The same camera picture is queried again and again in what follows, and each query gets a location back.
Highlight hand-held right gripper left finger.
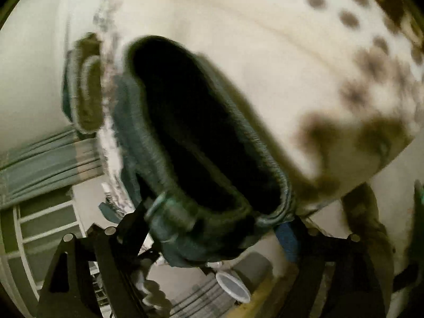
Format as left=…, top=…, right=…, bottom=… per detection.
left=36, top=200, right=160, bottom=318

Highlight white radiator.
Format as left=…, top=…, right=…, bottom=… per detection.
left=170, top=280, right=234, bottom=318

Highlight white cup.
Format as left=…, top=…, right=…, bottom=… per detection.
left=215, top=270, right=251, bottom=304

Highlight dark blue jeans pants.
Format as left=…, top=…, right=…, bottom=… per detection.
left=111, top=35, right=299, bottom=270

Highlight window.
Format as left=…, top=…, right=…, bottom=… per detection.
left=0, top=199, right=88, bottom=305

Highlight grey-green curtain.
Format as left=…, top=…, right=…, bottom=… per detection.
left=0, top=129, right=104, bottom=207

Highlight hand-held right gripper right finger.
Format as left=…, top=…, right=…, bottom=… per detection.
left=276, top=218, right=387, bottom=318

